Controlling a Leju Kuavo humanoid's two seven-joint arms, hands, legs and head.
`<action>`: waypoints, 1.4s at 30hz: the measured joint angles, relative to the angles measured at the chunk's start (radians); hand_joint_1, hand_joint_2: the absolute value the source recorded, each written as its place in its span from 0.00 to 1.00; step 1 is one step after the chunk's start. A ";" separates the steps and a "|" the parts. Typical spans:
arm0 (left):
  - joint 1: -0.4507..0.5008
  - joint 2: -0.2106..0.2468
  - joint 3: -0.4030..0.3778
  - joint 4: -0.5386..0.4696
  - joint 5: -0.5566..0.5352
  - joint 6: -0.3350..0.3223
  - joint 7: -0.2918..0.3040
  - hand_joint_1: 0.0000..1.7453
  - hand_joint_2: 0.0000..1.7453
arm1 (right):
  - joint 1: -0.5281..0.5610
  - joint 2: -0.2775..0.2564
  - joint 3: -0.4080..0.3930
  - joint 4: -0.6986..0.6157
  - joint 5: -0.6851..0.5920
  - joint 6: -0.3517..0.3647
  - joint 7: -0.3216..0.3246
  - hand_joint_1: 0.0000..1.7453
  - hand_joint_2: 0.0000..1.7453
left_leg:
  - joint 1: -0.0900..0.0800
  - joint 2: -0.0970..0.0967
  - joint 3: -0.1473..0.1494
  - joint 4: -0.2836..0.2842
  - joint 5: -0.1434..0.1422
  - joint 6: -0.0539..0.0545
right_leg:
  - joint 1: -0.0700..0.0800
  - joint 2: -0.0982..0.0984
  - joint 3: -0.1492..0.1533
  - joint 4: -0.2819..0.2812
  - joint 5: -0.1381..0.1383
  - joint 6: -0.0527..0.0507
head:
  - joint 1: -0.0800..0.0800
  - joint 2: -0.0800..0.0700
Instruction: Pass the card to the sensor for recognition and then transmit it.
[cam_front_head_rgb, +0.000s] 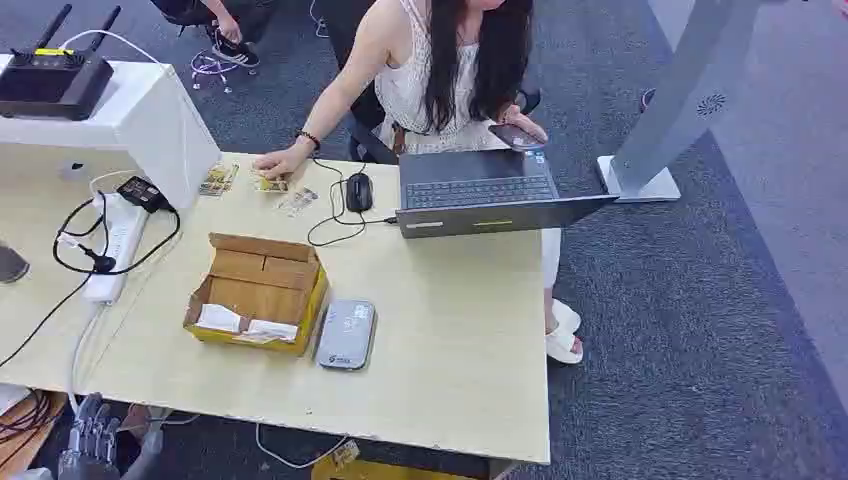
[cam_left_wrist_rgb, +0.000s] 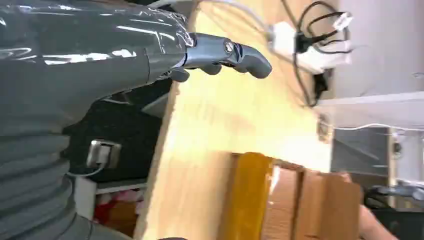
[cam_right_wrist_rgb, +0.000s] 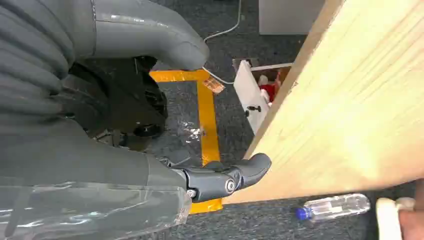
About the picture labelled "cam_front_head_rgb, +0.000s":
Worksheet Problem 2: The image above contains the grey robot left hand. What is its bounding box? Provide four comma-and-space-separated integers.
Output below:
57, 393, 122, 480

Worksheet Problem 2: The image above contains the printed yellow card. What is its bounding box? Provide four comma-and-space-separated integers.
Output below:
198, 162, 240, 199
250, 169, 291, 195

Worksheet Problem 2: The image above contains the dark smartphone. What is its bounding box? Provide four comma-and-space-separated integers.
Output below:
488, 123, 547, 152

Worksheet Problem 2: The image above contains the white card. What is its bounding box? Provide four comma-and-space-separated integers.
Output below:
195, 303, 244, 335
233, 319, 300, 346

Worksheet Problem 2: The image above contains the dark round object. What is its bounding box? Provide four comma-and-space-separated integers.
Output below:
0, 245, 31, 285

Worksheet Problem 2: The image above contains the white power strip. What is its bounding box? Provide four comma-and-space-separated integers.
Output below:
82, 192, 151, 305

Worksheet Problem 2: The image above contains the wooden card box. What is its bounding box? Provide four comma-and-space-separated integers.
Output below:
183, 232, 331, 358

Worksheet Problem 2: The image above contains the black power adapter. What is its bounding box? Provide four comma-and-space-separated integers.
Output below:
116, 175, 175, 215

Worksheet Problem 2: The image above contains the grey rounded flat case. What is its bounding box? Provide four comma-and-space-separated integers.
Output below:
314, 299, 378, 372

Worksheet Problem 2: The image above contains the yellow box under desk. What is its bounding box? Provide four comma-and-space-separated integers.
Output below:
310, 441, 492, 480

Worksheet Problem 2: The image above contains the printed pale card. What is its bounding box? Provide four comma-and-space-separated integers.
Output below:
276, 187, 320, 218

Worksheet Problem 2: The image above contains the white cabinet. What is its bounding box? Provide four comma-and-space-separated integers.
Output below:
0, 54, 223, 212

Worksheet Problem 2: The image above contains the person's right hand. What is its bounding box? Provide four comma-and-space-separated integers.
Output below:
252, 145, 313, 182

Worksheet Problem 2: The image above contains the person's hand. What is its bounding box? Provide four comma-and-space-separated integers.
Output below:
252, 145, 313, 182
498, 104, 550, 144

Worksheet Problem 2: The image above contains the black router with antennas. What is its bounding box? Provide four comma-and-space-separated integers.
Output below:
0, 3, 123, 123

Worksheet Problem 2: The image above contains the black computer mouse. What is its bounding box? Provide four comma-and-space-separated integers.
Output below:
345, 172, 375, 215

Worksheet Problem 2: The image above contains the chrome chair base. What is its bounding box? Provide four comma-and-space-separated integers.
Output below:
189, 50, 241, 95

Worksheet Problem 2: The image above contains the person in dark clothes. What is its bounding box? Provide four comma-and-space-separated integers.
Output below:
149, 0, 280, 70

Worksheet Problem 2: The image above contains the dark grey laptop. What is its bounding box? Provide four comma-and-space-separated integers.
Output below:
395, 148, 619, 240

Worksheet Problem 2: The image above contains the white slipper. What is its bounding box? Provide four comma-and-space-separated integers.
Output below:
545, 298, 585, 366

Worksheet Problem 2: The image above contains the seated person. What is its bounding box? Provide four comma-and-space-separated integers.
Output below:
252, 0, 585, 366

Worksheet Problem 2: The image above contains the person's left hand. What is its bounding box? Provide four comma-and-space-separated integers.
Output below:
498, 104, 550, 144

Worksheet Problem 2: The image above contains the wooden board with cables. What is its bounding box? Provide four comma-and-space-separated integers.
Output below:
0, 389, 69, 480

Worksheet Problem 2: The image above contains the black power cable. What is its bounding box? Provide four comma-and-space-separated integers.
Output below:
0, 190, 182, 370

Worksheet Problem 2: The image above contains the white hanging cable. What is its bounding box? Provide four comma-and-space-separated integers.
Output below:
254, 423, 350, 471

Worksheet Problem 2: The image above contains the black mouse cable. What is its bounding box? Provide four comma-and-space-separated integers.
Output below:
306, 157, 399, 249

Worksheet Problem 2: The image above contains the white router cable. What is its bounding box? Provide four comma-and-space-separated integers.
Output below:
58, 29, 162, 66

